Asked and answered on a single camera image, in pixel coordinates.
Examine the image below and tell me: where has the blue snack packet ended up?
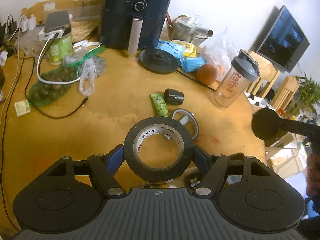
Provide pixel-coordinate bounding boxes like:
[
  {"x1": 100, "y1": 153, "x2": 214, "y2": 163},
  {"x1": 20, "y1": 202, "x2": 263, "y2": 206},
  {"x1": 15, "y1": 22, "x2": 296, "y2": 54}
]
[{"x1": 155, "y1": 41, "x2": 185, "y2": 59}]

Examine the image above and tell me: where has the black cylinder speaker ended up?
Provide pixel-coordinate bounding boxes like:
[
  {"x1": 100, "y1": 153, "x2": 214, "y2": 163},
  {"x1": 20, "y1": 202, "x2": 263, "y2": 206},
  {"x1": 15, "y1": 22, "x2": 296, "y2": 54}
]
[{"x1": 251, "y1": 108, "x2": 280, "y2": 140}]

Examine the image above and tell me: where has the container with foil roll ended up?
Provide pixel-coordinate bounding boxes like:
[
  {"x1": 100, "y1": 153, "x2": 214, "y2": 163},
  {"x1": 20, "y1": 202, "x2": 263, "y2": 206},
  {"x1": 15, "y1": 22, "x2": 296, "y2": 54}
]
[{"x1": 166, "y1": 13, "x2": 213, "y2": 46}]

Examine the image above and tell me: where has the cardboard box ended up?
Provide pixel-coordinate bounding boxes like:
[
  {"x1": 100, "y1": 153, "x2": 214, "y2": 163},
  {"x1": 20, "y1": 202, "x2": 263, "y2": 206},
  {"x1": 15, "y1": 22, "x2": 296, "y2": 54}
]
[{"x1": 139, "y1": 129, "x2": 311, "y2": 190}]

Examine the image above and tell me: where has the dark blue air fryer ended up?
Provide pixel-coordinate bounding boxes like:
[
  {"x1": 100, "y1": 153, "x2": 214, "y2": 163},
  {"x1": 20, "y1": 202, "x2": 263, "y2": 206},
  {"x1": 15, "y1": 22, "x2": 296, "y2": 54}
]
[{"x1": 98, "y1": 0, "x2": 170, "y2": 54}]

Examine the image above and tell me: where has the person right hand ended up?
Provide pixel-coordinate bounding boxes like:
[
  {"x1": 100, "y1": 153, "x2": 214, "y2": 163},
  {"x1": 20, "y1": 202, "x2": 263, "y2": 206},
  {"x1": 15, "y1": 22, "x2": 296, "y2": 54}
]
[{"x1": 306, "y1": 154, "x2": 320, "y2": 197}]

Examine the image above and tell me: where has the clear plastic bag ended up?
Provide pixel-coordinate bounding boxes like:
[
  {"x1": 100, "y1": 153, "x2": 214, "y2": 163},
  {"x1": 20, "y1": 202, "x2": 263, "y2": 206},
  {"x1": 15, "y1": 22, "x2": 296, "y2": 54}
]
[{"x1": 202, "y1": 28, "x2": 240, "y2": 81}]

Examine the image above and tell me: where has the blue wet wipes pack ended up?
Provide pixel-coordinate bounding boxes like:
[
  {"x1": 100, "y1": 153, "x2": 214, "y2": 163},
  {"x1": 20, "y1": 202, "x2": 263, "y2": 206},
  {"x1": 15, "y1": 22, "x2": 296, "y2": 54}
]
[{"x1": 180, "y1": 56, "x2": 206, "y2": 73}]

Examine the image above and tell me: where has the bag of flatbread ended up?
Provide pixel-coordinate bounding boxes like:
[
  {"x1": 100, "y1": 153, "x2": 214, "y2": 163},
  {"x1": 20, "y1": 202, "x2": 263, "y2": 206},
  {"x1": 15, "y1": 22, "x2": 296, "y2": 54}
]
[{"x1": 71, "y1": 20, "x2": 99, "y2": 43}]

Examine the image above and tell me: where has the clear bag of seeds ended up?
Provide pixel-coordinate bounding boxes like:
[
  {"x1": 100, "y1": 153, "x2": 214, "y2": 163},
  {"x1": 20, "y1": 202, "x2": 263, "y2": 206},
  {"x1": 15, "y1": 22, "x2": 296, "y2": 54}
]
[{"x1": 63, "y1": 42, "x2": 107, "y2": 96}]

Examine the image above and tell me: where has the black electrical tape roll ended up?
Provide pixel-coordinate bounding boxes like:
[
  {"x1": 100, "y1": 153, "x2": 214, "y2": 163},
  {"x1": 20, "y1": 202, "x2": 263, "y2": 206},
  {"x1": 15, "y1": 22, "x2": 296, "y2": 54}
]
[{"x1": 124, "y1": 116, "x2": 193, "y2": 183}]

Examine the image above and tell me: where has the green label can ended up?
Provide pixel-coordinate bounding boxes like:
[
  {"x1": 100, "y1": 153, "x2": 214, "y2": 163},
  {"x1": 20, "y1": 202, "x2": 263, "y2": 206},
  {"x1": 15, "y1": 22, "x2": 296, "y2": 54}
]
[{"x1": 48, "y1": 28, "x2": 73, "y2": 65}]

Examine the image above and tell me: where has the wall monitor screen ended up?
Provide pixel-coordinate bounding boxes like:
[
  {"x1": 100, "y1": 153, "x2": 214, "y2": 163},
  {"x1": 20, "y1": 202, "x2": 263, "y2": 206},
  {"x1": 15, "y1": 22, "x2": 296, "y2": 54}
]
[{"x1": 255, "y1": 6, "x2": 310, "y2": 73}]

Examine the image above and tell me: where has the green potted plant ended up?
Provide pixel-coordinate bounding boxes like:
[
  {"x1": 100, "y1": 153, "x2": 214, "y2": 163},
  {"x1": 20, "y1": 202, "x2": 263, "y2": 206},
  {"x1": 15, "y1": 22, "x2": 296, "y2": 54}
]
[{"x1": 289, "y1": 74, "x2": 319, "y2": 115}]

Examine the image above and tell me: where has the green hand cream tube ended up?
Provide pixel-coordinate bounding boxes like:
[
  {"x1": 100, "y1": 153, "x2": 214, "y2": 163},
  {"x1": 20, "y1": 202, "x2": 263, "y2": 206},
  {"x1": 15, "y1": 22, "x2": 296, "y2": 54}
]
[{"x1": 150, "y1": 94, "x2": 169, "y2": 117}]

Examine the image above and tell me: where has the black kettle base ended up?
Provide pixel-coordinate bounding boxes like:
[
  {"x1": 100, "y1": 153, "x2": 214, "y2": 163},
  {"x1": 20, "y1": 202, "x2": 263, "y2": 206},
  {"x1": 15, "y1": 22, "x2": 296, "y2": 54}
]
[{"x1": 139, "y1": 48, "x2": 180, "y2": 74}]

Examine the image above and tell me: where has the orange fruit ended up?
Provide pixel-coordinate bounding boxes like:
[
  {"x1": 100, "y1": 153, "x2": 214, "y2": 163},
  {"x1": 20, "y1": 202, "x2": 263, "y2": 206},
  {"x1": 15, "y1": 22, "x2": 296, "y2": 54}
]
[{"x1": 196, "y1": 64, "x2": 217, "y2": 85}]

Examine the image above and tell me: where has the white charging cable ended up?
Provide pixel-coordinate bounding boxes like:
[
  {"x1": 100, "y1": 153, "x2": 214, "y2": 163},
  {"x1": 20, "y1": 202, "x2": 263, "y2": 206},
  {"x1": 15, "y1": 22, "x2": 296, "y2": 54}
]
[{"x1": 36, "y1": 31, "x2": 81, "y2": 85}]

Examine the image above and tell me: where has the silver foil stick packet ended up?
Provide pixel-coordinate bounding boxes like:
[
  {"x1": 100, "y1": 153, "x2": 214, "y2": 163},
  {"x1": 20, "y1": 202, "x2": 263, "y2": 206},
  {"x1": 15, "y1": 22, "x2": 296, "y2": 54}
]
[{"x1": 163, "y1": 115, "x2": 190, "y2": 140}]

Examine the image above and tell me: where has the yellow snack packet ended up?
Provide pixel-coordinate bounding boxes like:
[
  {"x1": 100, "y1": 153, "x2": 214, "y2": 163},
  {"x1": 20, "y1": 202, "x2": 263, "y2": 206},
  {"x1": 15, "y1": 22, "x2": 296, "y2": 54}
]
[{"x1": 170, "y1": 40, "x2": 197, "y2": 57}]

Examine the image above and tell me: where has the clear shaker bottle grey lid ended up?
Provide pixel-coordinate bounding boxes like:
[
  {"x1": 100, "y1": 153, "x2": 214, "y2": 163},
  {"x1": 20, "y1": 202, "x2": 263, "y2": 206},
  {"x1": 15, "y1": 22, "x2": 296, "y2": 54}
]
[{"x1": 212, "y1": 49, "x2": 260, "y2": 108}]

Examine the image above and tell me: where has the green net bag of nuts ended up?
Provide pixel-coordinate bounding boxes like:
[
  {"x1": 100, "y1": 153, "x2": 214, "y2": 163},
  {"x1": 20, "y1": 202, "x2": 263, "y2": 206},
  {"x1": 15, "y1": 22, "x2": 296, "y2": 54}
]
[{"x1": 28, "y1": 66, "x2": 78, "y2": 107}]

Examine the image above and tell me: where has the thin dark tape ring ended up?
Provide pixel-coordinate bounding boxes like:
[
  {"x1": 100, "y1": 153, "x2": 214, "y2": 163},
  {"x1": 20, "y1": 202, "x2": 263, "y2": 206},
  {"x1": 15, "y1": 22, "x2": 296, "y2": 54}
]
[{"x1": 170, "y1": 108, "x2": 200, "y2": 139}]

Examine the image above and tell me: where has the wooden chair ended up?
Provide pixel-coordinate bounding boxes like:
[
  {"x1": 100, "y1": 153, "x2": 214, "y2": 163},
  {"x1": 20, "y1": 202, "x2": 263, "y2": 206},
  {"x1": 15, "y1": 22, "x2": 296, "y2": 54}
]
[{"x1": 245, "y1": 51, "x2": 299, "y2": 111}]

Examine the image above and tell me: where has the small black cylinder cap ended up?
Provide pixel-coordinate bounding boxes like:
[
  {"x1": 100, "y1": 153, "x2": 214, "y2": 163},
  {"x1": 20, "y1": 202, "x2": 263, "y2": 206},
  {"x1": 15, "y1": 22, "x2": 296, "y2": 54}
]
[{"x1": 164, "y1": 88, "x2": 184, "y2": 105}]

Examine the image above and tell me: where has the black audio cable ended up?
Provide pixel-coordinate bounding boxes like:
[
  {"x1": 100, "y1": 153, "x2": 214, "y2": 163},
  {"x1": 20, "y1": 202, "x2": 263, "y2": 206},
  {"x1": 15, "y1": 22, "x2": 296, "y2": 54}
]
[{"x1": 24, "y1": 57, "x2": 90, "y2": 119}]

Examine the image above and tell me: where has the small green tea sachet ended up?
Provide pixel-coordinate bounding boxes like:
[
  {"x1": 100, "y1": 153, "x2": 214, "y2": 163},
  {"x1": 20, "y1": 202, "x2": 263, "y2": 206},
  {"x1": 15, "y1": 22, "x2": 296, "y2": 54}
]
[{"x1": 14, "y1": 100, "x2": 31, "y2": 117}]

